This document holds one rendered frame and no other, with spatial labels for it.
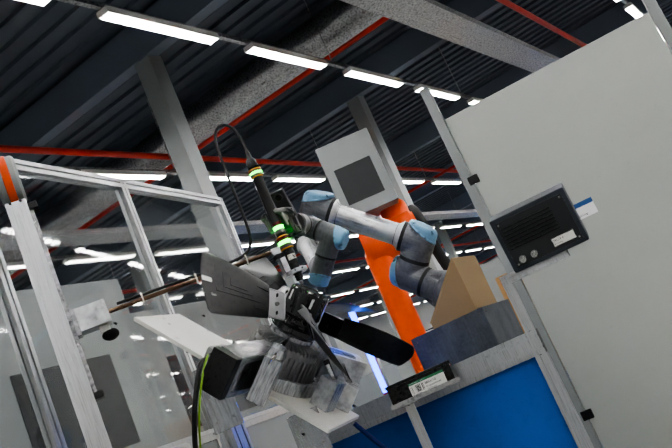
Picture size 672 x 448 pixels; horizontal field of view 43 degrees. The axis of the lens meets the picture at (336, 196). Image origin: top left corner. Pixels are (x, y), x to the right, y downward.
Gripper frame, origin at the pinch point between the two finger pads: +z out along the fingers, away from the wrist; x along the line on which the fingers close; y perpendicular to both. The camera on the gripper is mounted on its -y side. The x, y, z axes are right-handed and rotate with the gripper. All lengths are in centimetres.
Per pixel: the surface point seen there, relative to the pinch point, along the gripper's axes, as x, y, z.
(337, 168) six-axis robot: 74, -109, -371
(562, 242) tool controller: -75, 44, -36
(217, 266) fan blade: 10.2, 14.6, 27.5
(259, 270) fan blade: 11.5, 14.6, -3.0
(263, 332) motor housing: 10.8, 35.3, 13.3
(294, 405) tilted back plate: 7, 59, 20
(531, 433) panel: -39, 95, -40
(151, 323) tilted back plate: 40.4, 19.2, 20.8
